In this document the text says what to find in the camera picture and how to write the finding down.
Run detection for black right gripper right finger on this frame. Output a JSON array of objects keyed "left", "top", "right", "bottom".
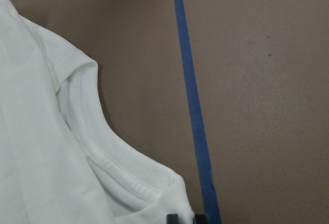
[{"left": 194, "top": 214, "right": 207, "bottom": 224}]

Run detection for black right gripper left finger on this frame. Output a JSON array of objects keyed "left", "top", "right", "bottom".
[{"left": 167, "top": 214, "right": 179, "bottom": 224}]

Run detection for white long-sleeve printed shirt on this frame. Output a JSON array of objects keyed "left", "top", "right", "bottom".
[{"left": 1, "top": 0, "right": 194, "bottom": 223}]

